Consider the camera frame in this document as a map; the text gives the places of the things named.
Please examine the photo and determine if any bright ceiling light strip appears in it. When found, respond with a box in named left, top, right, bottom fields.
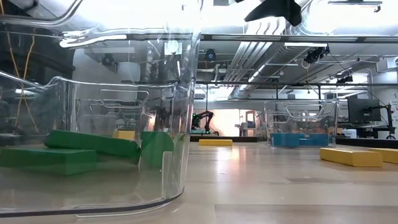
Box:
left=59, top=33, right=129, bottom=48

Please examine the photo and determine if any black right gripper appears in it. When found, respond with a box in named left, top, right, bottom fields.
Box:
left=244, top=0, right=303, bottom=27

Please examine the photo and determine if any yellow rectangular block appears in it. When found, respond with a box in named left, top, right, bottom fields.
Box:
left=319, top=147, right=384, bottom=167

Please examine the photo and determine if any long green block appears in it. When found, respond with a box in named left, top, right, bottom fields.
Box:
left=0, top=147, right=98, bottom=175

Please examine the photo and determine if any long grey ceiling light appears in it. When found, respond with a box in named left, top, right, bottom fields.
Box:
left=200, top=34, right=398, bottom=44

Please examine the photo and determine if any yellow cable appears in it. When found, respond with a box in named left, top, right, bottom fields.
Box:
left=0, top=0, right=42, bottom=133

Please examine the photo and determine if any black rail-mounted device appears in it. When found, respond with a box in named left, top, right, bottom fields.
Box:
left=336, top=74, right=354, bottom=84

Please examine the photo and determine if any clear plastic bin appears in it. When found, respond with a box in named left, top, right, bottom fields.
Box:
left=0, top=0, right=201, bottom=218
left=75, top=98, right=147, bottom=141
left=263, top=99, right=340, bottom=148

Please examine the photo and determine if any black computer monitor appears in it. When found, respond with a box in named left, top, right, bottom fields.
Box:
left=347, top=98, right=382, bottom=123

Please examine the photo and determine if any ceiling light bracket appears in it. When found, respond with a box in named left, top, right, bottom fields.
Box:
left=328, top=0, right=383, bottom=13

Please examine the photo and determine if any black aluminium table frame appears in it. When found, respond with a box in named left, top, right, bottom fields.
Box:
left=190, top=135, right=398, bottom=149

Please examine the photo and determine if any long yellow block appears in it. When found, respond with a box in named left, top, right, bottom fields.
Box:
left=198, top=139, right=233, bottom=147
left=368, top=147, right=398, bottom=165

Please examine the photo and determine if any silver ventilation duct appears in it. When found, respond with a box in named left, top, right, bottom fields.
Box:
left=222, top=42, right=312, bottom=99

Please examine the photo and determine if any black overhead pipe rail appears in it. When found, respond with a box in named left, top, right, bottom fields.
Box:
left=195, top=81, right=398, bottom=87

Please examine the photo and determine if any green cylinder block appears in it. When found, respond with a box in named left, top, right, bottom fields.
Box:
left=140, top=130, right=175, bottom=169

